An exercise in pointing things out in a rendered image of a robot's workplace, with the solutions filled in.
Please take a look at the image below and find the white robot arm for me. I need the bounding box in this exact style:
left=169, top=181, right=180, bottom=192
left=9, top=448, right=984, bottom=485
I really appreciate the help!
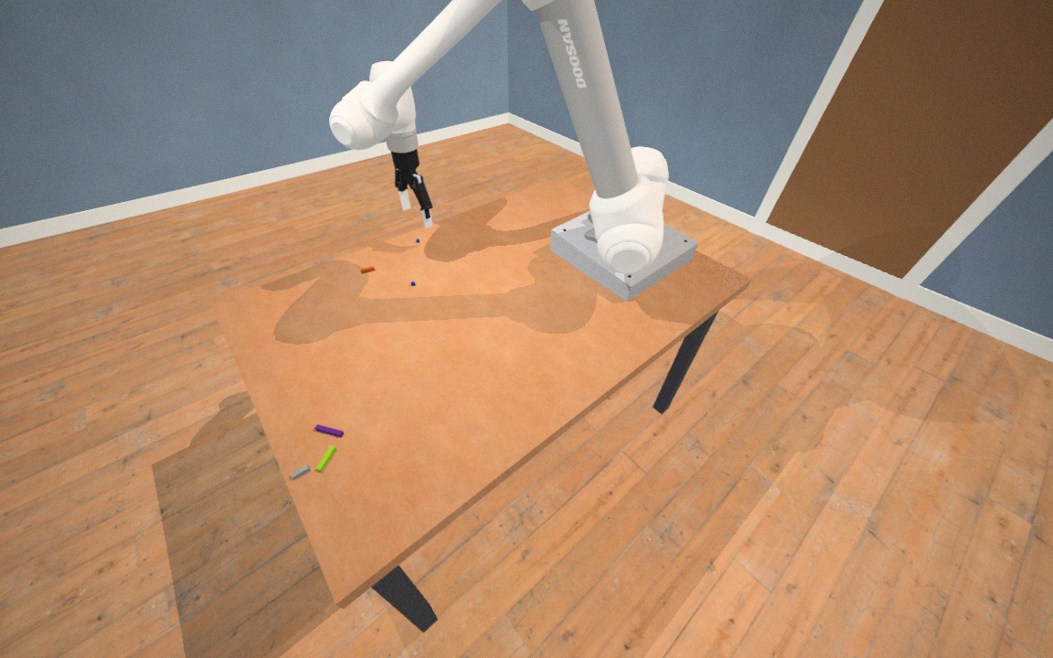
left=329, top=0, right=668, bottom=274

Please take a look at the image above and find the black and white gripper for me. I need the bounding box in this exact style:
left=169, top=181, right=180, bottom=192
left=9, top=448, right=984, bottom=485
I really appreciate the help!
left=391, top=149, right=433, bottom=228

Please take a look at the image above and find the purple rod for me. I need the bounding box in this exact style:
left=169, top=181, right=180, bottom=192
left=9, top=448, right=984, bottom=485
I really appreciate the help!
left=315, top=425, right=344, bottom=438

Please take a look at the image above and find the lime green rod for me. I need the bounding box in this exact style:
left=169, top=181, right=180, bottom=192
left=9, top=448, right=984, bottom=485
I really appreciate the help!
left=316, top=446, right=336, bottom=472

